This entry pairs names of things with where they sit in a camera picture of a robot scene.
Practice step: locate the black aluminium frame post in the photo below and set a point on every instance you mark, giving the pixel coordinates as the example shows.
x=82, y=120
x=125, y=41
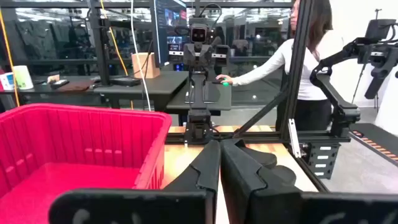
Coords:
x=295, y=62

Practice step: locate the black diagonal frame brace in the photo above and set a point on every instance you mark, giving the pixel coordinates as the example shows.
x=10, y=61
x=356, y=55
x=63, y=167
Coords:
x=261, y=115

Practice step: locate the long black desk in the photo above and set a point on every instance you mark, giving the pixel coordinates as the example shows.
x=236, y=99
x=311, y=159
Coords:
x=155, y=85

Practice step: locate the black background robot arm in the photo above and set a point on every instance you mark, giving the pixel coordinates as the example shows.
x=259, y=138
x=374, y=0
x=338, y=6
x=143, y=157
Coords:
x=329, y=90

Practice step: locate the black mat with orange marks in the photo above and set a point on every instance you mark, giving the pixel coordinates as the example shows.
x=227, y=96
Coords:
x=379, y=140

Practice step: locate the brown flat mat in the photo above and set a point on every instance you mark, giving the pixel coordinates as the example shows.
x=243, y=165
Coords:
x=76, y=85

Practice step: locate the black horizontal frame rail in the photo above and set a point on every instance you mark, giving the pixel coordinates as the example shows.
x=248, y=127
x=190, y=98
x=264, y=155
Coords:
x=264, y=137

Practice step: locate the red ribbed plastic bin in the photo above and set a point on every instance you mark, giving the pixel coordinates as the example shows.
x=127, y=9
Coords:
x=62, y=140

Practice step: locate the person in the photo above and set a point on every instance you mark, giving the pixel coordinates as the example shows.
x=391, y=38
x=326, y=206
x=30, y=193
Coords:
x=311, y=77

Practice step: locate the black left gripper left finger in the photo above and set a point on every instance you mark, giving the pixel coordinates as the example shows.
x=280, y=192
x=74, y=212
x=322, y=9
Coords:
x=186, y=202

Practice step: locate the computer monitor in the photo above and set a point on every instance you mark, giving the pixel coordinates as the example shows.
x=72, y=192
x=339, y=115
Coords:
x=168, y=31

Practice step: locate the silver metal bracket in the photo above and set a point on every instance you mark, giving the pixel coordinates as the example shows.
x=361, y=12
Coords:
x=294, y=138

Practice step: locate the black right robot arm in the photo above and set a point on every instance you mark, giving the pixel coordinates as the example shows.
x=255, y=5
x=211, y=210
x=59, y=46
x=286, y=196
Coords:
x=199, y=123

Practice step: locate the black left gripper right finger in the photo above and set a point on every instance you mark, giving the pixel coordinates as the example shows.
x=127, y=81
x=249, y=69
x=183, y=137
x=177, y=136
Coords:
x=248, y=199

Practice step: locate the grey device with white stripe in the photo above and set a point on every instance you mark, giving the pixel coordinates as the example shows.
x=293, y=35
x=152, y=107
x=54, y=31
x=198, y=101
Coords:
x=222, y=56

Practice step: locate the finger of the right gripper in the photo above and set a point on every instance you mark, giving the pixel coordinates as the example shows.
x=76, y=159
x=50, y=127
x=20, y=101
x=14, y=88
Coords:
x=195, y=62
x=202, y=62

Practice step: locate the white blue container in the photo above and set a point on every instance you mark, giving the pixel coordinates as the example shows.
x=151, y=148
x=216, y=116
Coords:
x=7, y=81

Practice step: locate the wooden box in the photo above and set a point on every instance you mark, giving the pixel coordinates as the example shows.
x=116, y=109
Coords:
x=145, y=66

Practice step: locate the black flat device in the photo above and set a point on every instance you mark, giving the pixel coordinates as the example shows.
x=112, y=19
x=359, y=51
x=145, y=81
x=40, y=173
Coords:
x=124, y=81

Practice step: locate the small black table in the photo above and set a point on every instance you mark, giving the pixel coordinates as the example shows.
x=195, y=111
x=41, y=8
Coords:
x=224, y=99

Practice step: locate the black stand post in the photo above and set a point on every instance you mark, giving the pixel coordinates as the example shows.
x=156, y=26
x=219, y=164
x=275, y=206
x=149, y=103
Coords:
x=101, y=56

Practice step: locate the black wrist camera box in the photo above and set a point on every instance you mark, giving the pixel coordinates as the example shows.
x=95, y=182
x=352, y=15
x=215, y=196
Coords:
x=199, y=33

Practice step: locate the black plate with white labels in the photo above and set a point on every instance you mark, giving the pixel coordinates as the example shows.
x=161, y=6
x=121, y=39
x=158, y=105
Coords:
x=323, y=161

